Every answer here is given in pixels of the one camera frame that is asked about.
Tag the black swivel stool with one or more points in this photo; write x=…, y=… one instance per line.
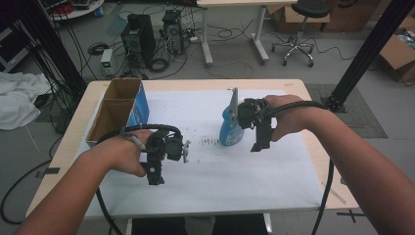
x=311, y=9

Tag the white power supply unit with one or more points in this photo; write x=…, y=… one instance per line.
x=106, y=62

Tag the flat cardboard box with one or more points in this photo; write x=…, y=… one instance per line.
x=293, y=23

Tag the dark floor tape strip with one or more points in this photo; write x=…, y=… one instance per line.
x=49, y=171

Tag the cardboard box with blue side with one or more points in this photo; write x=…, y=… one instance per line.
x=114, y=111

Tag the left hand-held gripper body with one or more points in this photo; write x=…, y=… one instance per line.
x=173, y=147

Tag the black metal frame post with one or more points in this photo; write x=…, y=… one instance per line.
x=368, y=49

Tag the grey floor mat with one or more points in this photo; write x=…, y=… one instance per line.
x=362, y=114

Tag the white table mat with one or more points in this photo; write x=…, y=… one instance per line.
x=202, y=182

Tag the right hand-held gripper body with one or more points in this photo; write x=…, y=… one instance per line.
x=249, y=112

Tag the tall cardboard box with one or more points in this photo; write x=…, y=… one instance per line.
x=349, y=16

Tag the thin wooden stick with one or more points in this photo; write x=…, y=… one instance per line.
x=339, y=197

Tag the blue bottle with white cap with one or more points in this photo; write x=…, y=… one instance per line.
x=230, y=135

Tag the small black computer tower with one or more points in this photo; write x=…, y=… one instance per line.
x=173, y=32

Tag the open cardboard box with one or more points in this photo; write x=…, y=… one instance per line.
x=396, y=55

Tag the white power strip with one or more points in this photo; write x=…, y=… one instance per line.
x=194, y=39

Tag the round white table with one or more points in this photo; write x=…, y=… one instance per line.
x=81, y=12

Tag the person's left hand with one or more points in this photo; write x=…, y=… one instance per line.
x=125, y=153

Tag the large black computer tower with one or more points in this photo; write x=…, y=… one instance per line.
x=138, y=42

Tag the white desk with legs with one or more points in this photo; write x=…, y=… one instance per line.
x=248, y=2

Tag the person's right hand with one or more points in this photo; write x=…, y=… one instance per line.
x=292, y=120

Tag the white cloth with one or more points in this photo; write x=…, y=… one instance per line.
x=19, y=98

